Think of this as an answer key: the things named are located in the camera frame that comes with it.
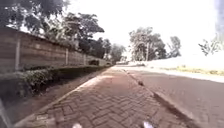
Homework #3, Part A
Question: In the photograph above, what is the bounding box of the red brick path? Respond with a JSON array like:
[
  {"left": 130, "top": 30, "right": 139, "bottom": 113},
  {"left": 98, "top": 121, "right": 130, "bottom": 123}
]
[{"left": 14, "top": 65, "right": 192, "bottom": 128}]

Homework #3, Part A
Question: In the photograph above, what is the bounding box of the clump of trees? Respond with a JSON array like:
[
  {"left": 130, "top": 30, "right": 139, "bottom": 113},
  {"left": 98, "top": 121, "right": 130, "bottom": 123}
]
[{"left": 128, "top": 26, "right": 168, "bottom": 63}]

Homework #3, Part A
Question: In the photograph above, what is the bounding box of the row of trees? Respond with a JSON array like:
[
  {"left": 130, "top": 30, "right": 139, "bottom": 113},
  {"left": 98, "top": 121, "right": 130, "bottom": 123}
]
[{"left": 0, "top": 0, "right": 128, "bottom": 65}]

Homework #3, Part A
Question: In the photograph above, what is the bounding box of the single tree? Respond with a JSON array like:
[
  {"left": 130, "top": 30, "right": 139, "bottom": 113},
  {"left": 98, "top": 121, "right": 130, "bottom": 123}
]
[{"left": 167, "top": 35, "right": 183, "bottom": 59}]

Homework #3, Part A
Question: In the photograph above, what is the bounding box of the grey kerb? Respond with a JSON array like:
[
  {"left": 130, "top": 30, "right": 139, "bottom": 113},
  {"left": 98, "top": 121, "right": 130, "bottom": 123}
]
[{"left": 120, "top": 67, "right": 202, "bottom": 128}]

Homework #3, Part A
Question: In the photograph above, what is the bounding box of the bare dirt strip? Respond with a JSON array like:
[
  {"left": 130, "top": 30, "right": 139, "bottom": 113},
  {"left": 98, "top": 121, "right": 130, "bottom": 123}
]
[{"left": 5, "top": 68, "right": 108, "bottom": 125}]

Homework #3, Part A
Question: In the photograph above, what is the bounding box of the low green hedge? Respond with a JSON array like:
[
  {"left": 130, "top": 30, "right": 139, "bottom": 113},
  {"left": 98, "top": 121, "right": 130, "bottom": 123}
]
[{"left": 0, "top": 64, "right": 108, "bottom": 98}]

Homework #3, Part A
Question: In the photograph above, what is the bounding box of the grass verge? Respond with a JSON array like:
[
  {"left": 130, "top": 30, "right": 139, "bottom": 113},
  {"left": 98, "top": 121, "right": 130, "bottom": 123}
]
[{"left": 146, "top": 64, "right": 224, "bottom": 77}]

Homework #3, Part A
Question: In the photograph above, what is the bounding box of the dark asphalt road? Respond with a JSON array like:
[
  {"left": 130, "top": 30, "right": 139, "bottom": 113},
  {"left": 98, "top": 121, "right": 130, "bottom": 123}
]
[{"left": 121, "top": 66, "right": 224, "bottom": 128}]

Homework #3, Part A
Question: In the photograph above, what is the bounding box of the small bare tree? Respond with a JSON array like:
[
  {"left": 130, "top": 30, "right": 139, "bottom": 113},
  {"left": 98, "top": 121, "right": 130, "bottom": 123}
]
[{"left": 198, "top": 32, "right": 224, "bottom": 57}]

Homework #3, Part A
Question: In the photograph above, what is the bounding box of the long brown wall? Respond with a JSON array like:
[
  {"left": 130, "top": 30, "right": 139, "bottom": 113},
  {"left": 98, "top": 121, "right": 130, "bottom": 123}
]
[{"left": 0, "top": 26, "right": 113, "bottom": 73}]

